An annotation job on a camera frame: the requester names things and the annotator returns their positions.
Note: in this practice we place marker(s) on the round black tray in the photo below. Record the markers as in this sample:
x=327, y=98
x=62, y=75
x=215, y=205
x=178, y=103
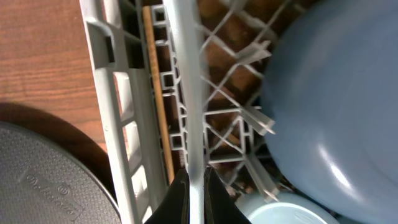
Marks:
x=43, y=183

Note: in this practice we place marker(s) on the light blue bowl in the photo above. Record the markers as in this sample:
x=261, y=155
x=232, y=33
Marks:
x=288, y=209

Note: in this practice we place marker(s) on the wooden chopstick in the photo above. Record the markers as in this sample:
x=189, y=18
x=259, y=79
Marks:
x=154, y=69

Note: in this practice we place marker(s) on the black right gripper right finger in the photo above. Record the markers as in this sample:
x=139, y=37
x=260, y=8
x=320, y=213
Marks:
x=219, y=207

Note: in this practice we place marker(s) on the grey dishwasher rack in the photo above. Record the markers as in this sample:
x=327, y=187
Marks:
x=237, y=38

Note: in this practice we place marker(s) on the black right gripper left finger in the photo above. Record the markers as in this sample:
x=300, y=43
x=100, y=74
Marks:
x=174, y=208

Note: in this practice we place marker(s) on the dark blue plate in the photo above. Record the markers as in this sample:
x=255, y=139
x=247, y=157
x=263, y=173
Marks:
x=331, y=89

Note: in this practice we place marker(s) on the light blue spoon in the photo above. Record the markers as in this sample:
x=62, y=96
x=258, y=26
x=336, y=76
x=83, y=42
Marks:
x=183, y=19

